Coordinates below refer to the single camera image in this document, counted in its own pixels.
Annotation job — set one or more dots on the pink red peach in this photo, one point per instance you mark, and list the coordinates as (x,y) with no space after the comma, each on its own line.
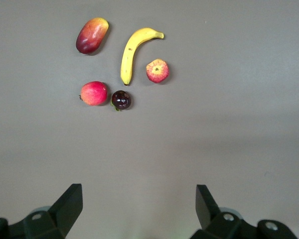
(94,93)

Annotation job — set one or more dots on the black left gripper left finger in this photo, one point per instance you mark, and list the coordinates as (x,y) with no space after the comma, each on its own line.
(52,224)

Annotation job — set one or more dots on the red yellow mango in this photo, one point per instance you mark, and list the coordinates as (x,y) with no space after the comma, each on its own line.
(91,35)

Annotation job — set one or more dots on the yellow banana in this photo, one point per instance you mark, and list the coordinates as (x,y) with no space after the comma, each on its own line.
(129,54)

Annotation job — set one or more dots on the dark purple mangosteen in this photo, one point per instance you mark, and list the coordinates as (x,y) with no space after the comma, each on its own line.
(121,100)

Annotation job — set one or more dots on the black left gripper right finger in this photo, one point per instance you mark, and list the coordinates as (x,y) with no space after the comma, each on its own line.
(211,224)

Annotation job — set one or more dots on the red yellow apple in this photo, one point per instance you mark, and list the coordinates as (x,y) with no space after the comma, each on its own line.
(157,70)

